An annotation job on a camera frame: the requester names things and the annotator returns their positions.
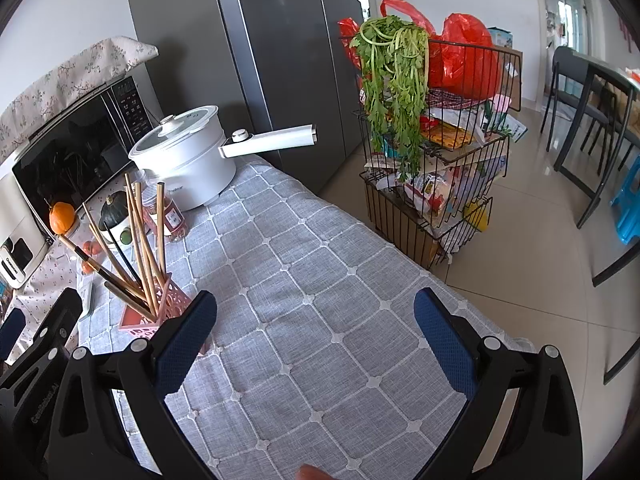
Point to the black chair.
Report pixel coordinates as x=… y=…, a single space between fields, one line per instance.
x=575 y=105

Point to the grey checked tablecloth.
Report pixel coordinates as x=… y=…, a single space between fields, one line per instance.
x=300 y=260

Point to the black microwave oven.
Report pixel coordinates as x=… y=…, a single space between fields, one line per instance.
x=65 y=155

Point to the yellow snack packet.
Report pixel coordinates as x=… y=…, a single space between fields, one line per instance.
x=450 y=136

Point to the floral microwave cover cloth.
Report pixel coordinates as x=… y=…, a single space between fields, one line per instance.
x=65 y=70

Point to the white electric pot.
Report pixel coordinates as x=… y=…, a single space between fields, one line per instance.
x=190 y=180

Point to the blue plastic stool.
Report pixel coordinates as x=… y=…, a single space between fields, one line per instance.
x=627 y=205

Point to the black dining table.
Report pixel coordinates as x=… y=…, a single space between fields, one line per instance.
x=625 y=110

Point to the dark grey refrigerator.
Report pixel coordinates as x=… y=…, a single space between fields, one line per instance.
x=280 y=85

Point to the white cup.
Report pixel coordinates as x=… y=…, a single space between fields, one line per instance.
x=117 y=240

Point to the clear spice jar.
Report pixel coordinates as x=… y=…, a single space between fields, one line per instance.
x=149 y=184

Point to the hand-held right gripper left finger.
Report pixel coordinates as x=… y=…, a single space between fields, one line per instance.
x=185 y=345

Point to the small red fruit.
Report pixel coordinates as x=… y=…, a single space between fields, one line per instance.
x=90 y=250

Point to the small red plastic bag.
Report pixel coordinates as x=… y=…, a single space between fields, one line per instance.
x=347 y=35

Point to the glass pot lid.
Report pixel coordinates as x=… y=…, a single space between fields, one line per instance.
x=175 y=135

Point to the light blue printed box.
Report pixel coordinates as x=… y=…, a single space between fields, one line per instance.
x=500 y=37

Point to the person's right hand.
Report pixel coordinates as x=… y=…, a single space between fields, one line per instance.
x=315 y=474

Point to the green leafy vegetable bunch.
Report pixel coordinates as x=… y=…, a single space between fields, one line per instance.
x=395 y=85

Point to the black and wood chopstick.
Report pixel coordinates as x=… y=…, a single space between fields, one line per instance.
x=120 y=260
x=92 y=265
x=125 y=294

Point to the large red plastic bag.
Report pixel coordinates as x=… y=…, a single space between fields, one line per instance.
x=465 y=55

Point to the pink lattice utensil basket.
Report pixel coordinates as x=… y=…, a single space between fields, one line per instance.
x=175 y=296

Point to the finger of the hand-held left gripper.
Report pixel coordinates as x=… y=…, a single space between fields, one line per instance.
x=11 y=332
x=57 y=320

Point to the orange fruit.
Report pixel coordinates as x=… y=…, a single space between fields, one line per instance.
x=61 y=217

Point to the spice jar with red contents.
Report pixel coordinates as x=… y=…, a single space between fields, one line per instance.
x=172 y=220

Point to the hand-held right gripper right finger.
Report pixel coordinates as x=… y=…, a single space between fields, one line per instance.
x=445 y=345

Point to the plain wooden chopstick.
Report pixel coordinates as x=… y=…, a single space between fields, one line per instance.
x=145 y=240
x=136 y=230
x=161 y=230

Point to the floral table cloth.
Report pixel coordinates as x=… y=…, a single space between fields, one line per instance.
x=50 y=270

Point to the white flat box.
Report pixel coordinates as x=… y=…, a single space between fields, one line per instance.
x=87 y=297

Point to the dark green pumpkin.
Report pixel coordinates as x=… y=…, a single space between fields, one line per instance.
x=114 y=212

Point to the brown cardboard box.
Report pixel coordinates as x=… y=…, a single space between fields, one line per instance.
x=510 y=80

